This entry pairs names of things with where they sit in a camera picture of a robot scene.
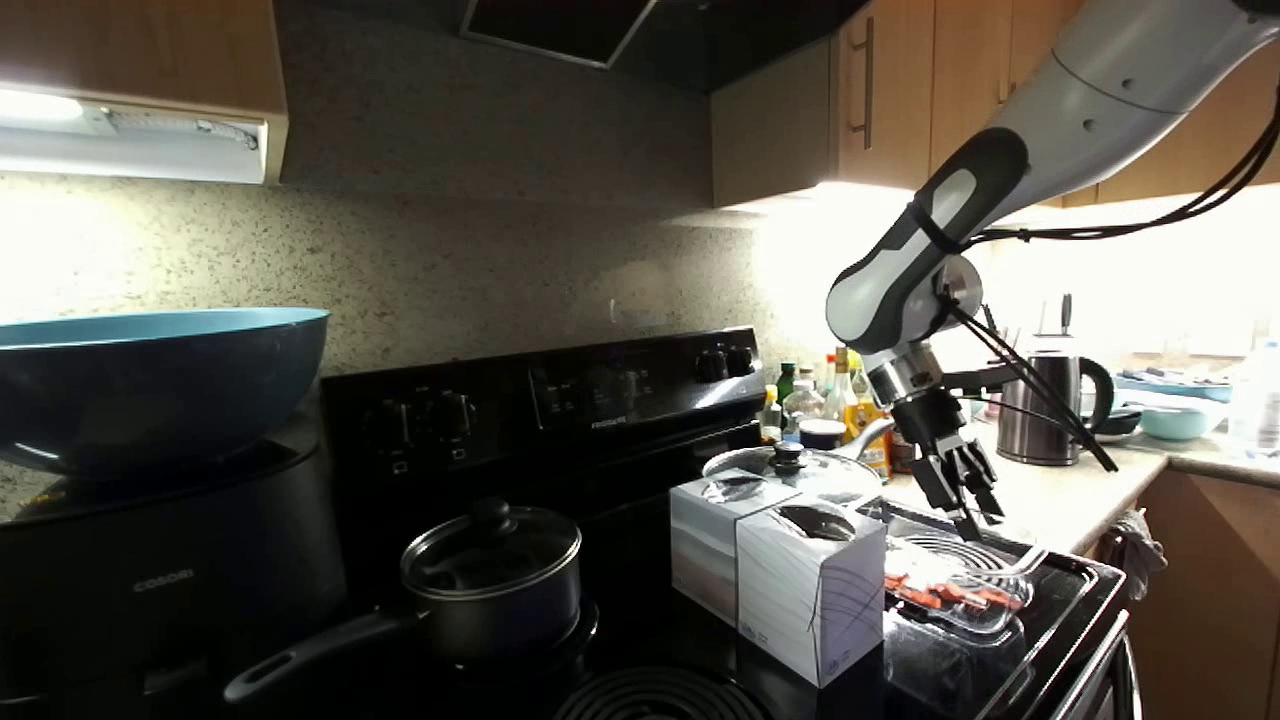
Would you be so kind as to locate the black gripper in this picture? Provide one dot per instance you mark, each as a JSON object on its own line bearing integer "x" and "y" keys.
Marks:
{"x": 921, "y": 406}

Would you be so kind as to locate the clear plastic container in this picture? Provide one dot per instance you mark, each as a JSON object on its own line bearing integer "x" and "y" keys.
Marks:
{"x": 981, "y": 574}

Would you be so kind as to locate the red orange snack pieces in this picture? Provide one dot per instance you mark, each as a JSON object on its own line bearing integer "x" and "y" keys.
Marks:
{"x": 955, "y": 597}

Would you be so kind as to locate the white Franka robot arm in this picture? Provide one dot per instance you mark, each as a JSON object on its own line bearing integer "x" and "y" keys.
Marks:
{"x": 1132, "y": 81}

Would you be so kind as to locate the small teal bowl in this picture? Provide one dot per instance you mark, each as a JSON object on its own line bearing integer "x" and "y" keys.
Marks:
{"x": 1174, "y": 420}

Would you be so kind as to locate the large blue bowl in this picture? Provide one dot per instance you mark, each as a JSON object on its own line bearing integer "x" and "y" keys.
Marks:
{"x": 162, "y": 384}

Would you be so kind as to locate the steel electric kettle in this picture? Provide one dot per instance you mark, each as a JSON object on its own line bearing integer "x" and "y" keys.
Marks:
{"x": 1033, "y": 420}

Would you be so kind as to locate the tall yellow label sauce bottle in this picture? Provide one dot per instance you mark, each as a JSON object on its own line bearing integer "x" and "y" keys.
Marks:
{"x": 854, "y": 400}

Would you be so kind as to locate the dark can with white lid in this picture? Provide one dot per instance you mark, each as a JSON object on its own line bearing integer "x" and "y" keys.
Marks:
{"x": 820, "y": 437}

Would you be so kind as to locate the dark hanging dish towel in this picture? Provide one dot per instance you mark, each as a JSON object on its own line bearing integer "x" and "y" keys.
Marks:
{"x": 1132, "y": 562}

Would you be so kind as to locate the green cap bottle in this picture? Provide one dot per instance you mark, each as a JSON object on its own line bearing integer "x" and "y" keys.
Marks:
{"x": 787, "y": 406}

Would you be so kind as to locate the wooden lower cabinet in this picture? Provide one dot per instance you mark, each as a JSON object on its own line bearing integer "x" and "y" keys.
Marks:
{"x": 1220, "y": 603}

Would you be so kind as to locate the clear plastic water bottle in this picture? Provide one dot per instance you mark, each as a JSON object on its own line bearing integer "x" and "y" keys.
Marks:
{"x": 1258, "y": 400}

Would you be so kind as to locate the black electric stove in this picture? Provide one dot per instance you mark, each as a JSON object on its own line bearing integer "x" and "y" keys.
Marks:
{"x": 614, "y": 400}

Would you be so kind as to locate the glass pot lid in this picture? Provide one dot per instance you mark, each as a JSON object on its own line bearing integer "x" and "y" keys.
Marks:
{"x": 490, "y": 544}

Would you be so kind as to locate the range hood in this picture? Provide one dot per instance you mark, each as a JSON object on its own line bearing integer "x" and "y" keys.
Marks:
{"x": 563, "y": 26}

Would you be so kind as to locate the black countertop appliance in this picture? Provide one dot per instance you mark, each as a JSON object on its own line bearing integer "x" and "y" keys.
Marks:
{"x": 162, "y": 574}

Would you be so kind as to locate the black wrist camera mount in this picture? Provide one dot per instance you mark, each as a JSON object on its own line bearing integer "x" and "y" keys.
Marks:
{"x": 984, "y": 381}

